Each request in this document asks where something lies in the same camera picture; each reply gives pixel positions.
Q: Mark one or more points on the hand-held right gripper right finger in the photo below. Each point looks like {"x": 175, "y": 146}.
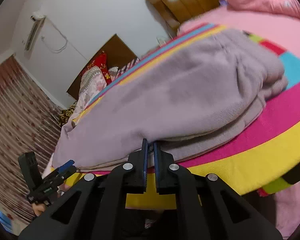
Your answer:
{"x": 156, "y": 165}

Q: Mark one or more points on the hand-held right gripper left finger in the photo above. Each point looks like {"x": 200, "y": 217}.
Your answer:
{"x": 145, "y": 160}

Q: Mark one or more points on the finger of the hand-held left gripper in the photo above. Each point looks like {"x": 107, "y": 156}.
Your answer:
{"x": 66, "y": 173}
{"x": 65, "y": 165}

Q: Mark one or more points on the lilac knitted sweater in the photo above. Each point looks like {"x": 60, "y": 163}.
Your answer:
{"x": 165, "y": 92}

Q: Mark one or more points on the person's left hand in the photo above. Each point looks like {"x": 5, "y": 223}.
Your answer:
{"x": 38, "y": 208}

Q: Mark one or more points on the brown yellow patterned blanket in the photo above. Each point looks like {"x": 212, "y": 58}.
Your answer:
{"x": 66, "y": 113}

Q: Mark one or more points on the brown floral striped curtain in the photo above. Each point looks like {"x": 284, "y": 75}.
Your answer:
{"x": 15, "y": 110}

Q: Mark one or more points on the grey pink patterned quilt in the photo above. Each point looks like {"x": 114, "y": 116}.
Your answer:
{"x": 90, "y": 85}

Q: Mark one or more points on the striped pink white cloth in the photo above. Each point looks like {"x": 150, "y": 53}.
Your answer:
{"x": 127, "y": 67}

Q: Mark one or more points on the red patterned pillow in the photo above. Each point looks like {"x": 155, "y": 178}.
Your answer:
{"x": 101, "y": 65}

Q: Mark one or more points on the colourful striped blanket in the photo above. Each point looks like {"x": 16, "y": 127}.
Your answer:
{"x": 265, "y": 135}

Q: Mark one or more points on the dark brown wooden headboard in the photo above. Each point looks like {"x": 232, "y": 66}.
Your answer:
{"x": 117, "y": 50}

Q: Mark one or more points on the white air conditioner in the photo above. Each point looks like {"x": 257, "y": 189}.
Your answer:
{"x": 33, "y": 31}

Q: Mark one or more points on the glossy wooden headboard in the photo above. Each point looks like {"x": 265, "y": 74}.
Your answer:
{"x": 187, "y": 2}

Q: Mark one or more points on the small purple item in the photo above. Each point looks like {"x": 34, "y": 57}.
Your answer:
{"x": 223, "y": 2}

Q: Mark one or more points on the pink bed sheet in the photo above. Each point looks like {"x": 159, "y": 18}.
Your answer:
{"x": 277, "y": 27}

